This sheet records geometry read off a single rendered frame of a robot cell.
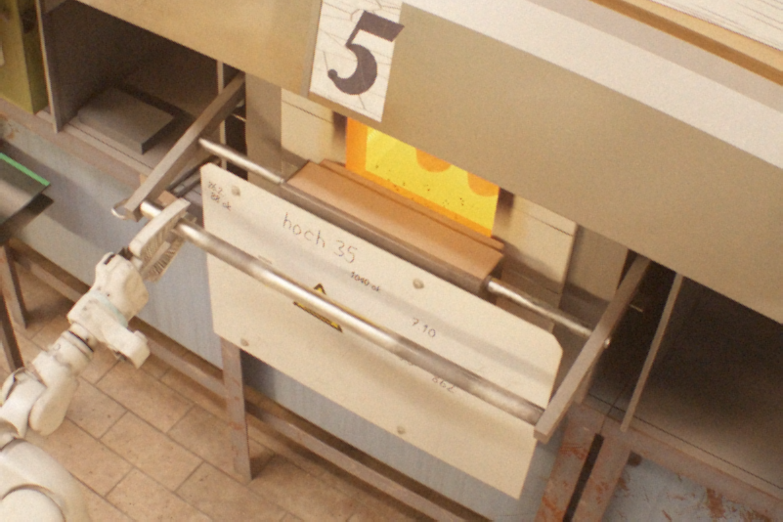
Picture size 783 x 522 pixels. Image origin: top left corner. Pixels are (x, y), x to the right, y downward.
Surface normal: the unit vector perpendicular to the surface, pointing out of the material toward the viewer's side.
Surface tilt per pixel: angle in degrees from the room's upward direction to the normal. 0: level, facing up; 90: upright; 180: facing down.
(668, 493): 90
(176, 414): 0
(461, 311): 90
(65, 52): 90
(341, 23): 80
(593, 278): 90
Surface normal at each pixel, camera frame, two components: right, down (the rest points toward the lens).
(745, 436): 0.05, -0.72
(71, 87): 0.84, 0.41
